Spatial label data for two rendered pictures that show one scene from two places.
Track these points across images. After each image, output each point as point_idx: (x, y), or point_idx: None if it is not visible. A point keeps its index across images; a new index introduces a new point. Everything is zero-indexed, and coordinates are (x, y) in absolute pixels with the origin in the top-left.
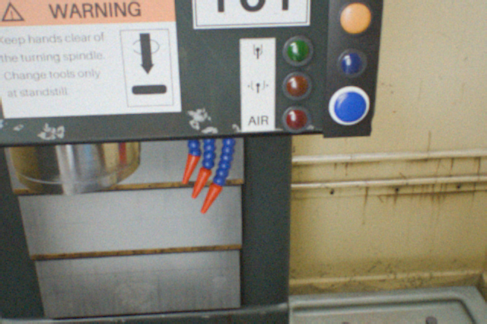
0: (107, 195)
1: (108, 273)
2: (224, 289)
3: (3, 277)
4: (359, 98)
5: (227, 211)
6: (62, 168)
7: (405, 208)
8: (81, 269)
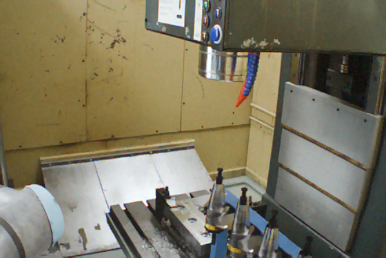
0: (311, 144)
1: (300, 190)
2: (341, 234)
3: (271, 170)
4: (216, 30)
5: (356, 184)
6: (200, 63)
7: None
8: (292, 181)
